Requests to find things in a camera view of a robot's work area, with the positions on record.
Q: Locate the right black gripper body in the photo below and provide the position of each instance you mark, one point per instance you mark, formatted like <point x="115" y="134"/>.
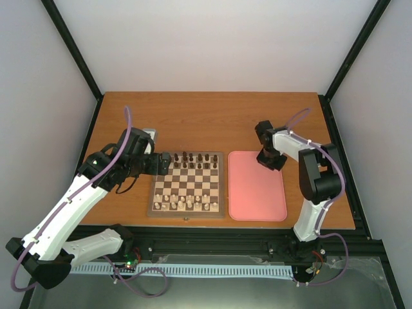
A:
<point x="270" y="158"/>

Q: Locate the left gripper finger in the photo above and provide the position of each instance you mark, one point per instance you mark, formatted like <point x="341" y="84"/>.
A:
<point x="165" y="157"/>
<point x="164" y="168"/>

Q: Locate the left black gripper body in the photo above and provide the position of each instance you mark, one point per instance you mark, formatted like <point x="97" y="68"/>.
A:
<point x="151" y="168"/>

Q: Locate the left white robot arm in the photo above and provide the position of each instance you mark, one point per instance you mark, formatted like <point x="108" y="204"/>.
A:
<point x="45" y="252"/>

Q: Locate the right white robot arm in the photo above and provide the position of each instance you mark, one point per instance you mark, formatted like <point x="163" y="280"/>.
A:
<point x="321" y="180"/>

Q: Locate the wooden chess board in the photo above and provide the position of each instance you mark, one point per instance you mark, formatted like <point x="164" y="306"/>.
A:
<point x="184" y="182"/>

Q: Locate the dark chess pieces row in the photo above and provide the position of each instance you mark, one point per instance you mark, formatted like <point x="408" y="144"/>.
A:
<point x="195" y="160"/>

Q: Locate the pink plastic tray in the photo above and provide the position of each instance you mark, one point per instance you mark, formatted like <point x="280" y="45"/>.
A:
<point x="255" y="192"/>

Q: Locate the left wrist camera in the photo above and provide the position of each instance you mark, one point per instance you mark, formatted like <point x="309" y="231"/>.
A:
<point x="140" y="141"/>

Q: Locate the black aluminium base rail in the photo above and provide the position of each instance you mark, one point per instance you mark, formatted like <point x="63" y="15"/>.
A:
<point x="275" y="245"/>

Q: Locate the light blue cable duct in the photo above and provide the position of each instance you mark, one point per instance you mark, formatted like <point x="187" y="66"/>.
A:
<point x="210" y="271"/>

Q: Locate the black frame post left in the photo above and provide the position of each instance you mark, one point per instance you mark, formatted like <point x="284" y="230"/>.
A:
<point x="67" y="38"/>

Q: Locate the black frame post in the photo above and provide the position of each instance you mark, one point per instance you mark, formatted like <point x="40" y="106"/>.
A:
<point x="67" y="38"/>
<point x="364" y="34"/>

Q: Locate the black frame post right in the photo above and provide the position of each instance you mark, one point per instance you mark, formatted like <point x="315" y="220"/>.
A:
<point x="364" y="34"/>

